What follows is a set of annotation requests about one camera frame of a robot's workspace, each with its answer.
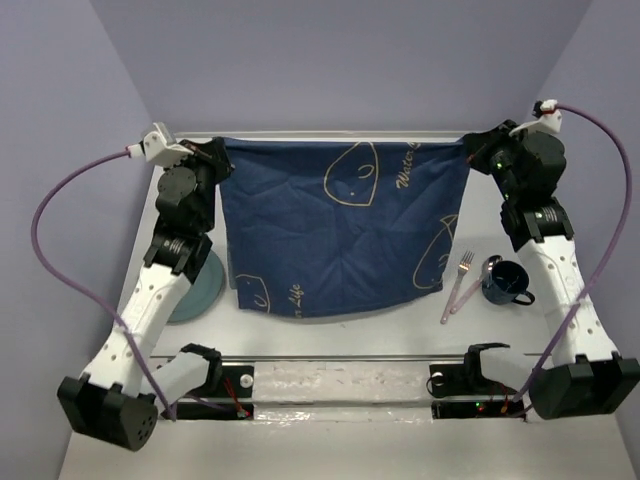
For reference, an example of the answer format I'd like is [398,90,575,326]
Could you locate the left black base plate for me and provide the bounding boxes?
[176,363,255,421]

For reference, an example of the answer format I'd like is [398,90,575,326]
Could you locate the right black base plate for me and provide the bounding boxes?
[425,363,526,420]

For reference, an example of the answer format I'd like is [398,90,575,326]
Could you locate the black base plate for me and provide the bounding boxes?
[425,363,526,420]
[176,363,255,421]

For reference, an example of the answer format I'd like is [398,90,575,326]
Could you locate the blue embroidered cloth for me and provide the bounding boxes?
[220,139,469,319]

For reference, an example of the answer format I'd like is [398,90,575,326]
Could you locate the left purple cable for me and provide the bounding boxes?
[30,147,249,421]

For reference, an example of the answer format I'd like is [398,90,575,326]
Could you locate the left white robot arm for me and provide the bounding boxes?
[57,137,233,451]

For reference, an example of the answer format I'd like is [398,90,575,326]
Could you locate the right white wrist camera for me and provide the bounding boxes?
[509,99,562,137]

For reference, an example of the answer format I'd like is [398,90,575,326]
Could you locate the pink handled fork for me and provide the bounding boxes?
[440,250,474,325]

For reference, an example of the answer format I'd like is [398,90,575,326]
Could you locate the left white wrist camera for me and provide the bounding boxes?
[126,122,191,169]

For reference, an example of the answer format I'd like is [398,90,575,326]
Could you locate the dark blue mug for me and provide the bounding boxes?
[481,260,536,306]

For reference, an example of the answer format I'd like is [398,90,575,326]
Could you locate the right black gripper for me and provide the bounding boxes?
[467,119,531,201]

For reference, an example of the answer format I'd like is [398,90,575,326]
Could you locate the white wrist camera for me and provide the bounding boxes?
[509,99,562,137]
[126,122,191,169]

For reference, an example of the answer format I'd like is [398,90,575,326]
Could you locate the teal ceramic plate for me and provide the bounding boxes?
[168,251,226,325]

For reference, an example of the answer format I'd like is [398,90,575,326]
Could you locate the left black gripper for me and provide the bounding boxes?
[162,137,233,234]

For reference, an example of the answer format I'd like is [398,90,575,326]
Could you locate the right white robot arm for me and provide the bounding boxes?
[431,120,639,420]

